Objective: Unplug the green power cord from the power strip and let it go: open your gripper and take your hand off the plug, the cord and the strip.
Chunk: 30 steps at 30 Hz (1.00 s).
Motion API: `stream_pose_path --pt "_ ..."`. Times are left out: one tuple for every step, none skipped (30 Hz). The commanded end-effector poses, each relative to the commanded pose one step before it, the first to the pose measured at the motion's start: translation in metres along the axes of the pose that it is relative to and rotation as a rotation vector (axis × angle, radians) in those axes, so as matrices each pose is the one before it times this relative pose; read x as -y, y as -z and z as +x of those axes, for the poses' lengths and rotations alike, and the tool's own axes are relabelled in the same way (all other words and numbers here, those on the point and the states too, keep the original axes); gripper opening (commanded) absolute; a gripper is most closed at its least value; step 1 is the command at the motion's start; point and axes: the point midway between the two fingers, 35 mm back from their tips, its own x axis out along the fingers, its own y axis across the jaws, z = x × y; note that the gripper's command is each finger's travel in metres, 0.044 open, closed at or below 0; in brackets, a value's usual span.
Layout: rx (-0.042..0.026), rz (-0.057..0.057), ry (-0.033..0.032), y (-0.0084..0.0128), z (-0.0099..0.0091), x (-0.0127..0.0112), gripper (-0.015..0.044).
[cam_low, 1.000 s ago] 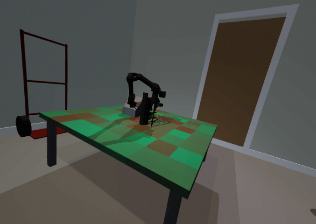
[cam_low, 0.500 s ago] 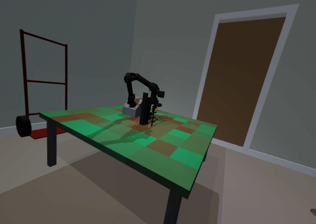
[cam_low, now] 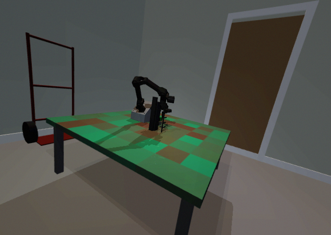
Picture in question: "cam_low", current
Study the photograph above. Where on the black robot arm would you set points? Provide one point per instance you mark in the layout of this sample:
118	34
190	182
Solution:
164	95

